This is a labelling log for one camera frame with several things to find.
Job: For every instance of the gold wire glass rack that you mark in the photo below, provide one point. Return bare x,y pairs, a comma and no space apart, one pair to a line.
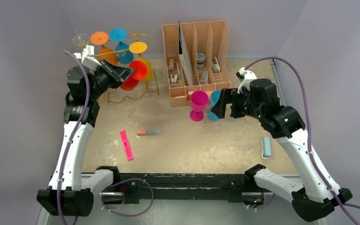
142,88

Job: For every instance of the peach desk organizer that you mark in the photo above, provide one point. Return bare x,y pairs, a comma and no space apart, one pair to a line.
210,38

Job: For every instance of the aluminium table frame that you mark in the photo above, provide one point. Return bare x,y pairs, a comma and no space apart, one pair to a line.
67,195

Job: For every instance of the orange plastic wine glass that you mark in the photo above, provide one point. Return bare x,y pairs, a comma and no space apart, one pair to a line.
105,53

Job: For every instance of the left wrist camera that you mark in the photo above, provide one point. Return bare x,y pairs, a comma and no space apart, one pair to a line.
87,58

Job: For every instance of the magenta plastic wine glass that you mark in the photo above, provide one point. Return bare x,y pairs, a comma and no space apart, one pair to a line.
198,102

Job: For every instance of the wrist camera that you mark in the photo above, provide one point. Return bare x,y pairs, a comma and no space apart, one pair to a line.
87,58
246,77

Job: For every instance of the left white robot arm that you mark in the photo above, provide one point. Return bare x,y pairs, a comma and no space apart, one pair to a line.
66,194

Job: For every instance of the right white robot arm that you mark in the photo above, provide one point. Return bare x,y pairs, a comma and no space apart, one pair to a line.
317,195

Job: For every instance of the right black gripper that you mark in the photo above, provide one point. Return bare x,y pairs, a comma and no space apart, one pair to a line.
233,104

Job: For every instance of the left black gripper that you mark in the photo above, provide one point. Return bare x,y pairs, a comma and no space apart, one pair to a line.
117,74

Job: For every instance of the dark blue wine glass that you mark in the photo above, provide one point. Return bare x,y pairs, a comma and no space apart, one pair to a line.
123,54

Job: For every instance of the yellow plastic wine glass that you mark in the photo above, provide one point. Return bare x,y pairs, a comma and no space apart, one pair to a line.
139,47

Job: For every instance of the clear wine glass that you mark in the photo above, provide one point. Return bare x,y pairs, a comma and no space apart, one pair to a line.
80,39

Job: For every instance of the pink flat clip tool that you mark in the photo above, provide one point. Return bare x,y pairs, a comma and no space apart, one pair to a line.
126,145

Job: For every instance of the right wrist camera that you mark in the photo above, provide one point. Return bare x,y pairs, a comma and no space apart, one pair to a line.
246,77

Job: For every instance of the orange grey marker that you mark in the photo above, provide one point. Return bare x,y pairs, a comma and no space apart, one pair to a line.
148,132

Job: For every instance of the small white stapler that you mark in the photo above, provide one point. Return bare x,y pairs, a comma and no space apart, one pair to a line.
215,65

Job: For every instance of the round grey tin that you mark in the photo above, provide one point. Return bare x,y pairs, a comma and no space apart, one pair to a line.
200,59

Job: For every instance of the red plastic wine glass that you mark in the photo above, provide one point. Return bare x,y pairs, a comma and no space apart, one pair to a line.
140,71

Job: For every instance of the light blue wine glass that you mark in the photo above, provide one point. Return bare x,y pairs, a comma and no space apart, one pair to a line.
214,97

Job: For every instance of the white folder in organizer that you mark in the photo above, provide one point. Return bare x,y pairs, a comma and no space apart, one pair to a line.
185,57

